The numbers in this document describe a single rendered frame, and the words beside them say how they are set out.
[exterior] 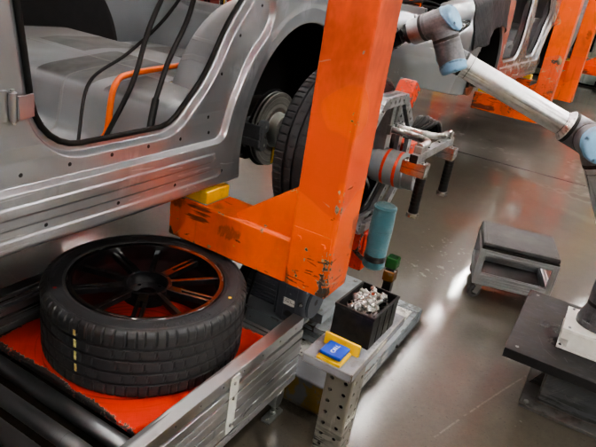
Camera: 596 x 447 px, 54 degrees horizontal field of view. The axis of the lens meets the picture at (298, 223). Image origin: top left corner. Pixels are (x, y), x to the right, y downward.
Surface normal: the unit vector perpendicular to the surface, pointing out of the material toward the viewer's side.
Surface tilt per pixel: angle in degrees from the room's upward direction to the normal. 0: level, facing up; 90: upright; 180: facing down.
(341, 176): 90
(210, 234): 90
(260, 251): 90
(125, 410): 0
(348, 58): 90
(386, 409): 0
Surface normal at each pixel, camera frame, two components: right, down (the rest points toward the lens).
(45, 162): 0.84, 0.35
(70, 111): -0.48, 0.12
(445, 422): 0.15, -0.91
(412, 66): -0.16, 0.61
